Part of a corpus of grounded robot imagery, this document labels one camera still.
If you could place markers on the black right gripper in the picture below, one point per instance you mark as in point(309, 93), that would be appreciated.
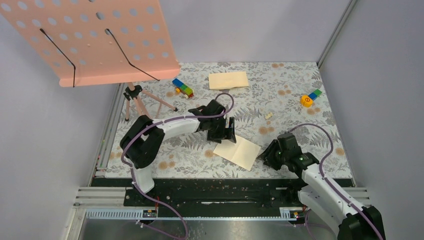
point(268, 154)

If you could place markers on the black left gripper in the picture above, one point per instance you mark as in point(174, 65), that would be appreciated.
point(227, 133)

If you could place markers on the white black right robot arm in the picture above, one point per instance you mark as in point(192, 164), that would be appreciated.
point(348, 218)

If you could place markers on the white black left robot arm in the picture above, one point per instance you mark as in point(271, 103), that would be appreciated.
point(144, 139)

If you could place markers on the cream envelope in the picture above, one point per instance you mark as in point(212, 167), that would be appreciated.
point(227, 80)

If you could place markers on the small cream crumb piece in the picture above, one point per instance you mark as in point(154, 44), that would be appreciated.
point(268, 115)

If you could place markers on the floral patterned table mat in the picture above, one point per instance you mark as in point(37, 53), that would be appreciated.
point(274, 87)

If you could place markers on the multicolour toy block car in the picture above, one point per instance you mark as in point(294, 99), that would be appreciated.
point(182, 88)

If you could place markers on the yellow blue green toy blocks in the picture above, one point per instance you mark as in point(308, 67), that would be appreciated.
point(308, 100)

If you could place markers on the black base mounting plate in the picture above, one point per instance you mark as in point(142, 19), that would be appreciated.
point(227, 197)

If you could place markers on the pink tripod music stand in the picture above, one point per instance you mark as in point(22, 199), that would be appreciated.
point(96, 42)

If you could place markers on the aluminium frame rail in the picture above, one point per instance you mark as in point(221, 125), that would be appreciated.
point(110, 209)

